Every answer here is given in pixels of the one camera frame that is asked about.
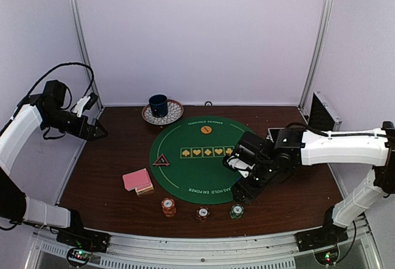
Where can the black red hundred chip stack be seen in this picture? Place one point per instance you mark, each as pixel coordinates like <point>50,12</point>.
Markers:
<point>202,214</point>

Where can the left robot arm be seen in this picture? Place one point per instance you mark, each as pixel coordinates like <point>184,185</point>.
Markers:
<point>41,111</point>

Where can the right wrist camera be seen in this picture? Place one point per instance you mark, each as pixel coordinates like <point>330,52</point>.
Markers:
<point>243,156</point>

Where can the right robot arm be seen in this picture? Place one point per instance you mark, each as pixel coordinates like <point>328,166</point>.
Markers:
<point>260,161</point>

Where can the dark blue mug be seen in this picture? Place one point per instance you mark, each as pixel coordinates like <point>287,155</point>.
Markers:
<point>158,105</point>

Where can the left aluminium frame post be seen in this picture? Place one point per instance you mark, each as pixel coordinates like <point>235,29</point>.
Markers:
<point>83,48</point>

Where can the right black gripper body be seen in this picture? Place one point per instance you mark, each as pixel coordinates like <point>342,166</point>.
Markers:
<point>265,173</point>

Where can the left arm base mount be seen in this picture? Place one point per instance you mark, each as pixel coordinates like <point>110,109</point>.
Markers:
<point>91,241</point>

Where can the red five chip stack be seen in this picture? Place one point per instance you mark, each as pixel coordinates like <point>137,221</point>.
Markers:
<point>168,207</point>

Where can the aluminium poker chip case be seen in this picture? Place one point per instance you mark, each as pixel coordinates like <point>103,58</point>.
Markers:
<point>322,118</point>

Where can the patterned ceramic saucer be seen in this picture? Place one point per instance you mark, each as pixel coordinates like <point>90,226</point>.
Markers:
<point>175,111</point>

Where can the round green poker mat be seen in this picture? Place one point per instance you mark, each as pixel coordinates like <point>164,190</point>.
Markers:
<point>196,173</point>

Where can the orange big blind button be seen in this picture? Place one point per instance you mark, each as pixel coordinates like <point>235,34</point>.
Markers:
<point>206,129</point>

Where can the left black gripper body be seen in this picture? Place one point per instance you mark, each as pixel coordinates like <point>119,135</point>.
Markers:
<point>76,129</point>

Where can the green twenty chip stack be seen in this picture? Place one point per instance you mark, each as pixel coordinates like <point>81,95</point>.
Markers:
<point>236,211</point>

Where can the card box under deck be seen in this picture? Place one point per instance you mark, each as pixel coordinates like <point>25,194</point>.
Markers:
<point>144,190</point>

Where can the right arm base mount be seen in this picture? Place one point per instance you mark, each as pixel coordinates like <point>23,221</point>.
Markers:
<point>315,239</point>

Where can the aluminium frame post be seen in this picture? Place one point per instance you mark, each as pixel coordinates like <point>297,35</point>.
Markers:
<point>325,16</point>
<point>83,48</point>

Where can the right aluminium frame post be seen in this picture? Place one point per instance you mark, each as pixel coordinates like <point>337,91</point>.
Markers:
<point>325,16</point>

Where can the red-backed card deck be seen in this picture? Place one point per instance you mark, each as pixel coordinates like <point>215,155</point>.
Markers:
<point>136,180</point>

